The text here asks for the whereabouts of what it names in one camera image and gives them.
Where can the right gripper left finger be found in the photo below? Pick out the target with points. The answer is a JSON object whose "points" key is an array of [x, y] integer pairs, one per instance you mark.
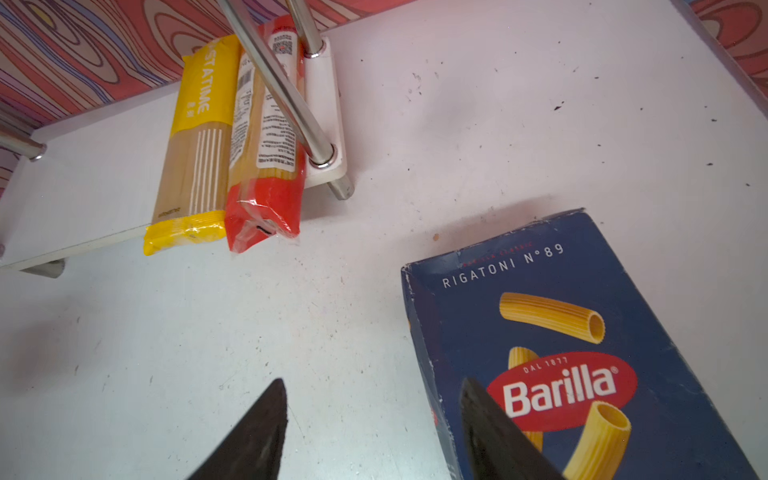
{"points": [[253, 448]]}

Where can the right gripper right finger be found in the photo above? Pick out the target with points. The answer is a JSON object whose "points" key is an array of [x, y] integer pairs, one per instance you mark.
{"points": [[497, 448]]}

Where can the blue Barilla pasta box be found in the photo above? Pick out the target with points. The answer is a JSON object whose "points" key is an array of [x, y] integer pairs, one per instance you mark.
{"points": [[548, 321]]}

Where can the yellow spaghetti bag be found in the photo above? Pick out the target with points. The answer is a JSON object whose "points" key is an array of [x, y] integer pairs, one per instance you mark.
{"points": [[191, 200]]}

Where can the red spaghetti bag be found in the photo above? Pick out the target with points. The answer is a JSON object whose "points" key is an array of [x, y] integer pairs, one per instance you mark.
{"points": [[267, 166]]}

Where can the white shelf with metal legs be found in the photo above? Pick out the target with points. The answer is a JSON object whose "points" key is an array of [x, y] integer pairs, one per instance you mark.
{"points": [[97, 185]]}

